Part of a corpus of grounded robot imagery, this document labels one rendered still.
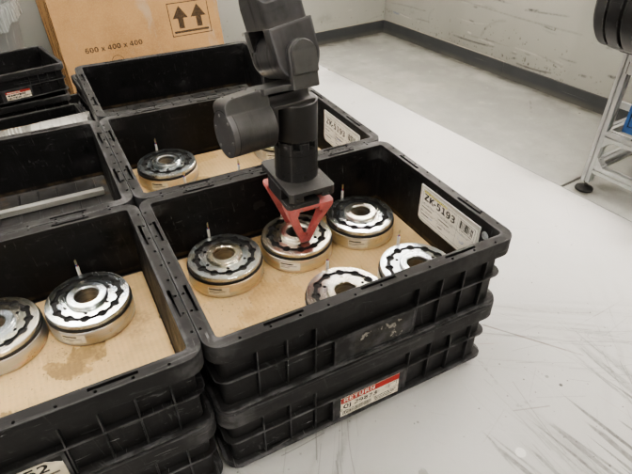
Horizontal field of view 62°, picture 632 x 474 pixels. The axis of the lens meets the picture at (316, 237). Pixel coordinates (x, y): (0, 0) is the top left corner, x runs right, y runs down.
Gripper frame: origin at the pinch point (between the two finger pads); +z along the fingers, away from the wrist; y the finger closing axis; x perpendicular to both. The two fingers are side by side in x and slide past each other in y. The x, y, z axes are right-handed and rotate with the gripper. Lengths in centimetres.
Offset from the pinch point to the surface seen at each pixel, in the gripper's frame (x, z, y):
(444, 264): 8.7, -5.7, 21.5
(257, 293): -9.0, 4.2, 6.2
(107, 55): 5, 56, -286
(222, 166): -2.2, 3.9, -29.1
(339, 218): 7.2, 0.9, -0.4
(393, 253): 10.0, 1.2, 10.0
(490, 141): 178, 86, -137
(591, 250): 56, 17, 10
